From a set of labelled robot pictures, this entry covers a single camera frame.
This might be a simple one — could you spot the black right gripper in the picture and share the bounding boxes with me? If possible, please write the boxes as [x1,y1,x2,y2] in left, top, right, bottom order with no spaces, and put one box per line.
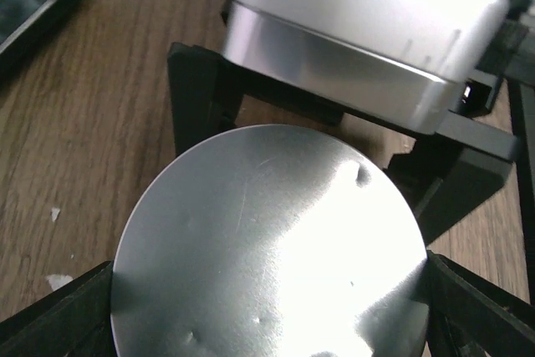
[166,0,528,245]

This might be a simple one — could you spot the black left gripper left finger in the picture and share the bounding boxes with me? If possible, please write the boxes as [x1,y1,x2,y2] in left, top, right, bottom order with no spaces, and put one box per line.
[1,261,116,356]

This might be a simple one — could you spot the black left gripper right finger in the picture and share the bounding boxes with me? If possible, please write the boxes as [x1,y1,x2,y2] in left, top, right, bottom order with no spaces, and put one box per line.
[425,251,534,356]

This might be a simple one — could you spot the silver metal jar lid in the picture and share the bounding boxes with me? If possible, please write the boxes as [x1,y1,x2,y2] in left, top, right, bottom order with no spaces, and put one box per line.
[110,125,429,356]

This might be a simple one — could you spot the black front mounting rail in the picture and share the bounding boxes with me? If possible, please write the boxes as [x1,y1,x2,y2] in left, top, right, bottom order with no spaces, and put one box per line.
[507,80,534,304]

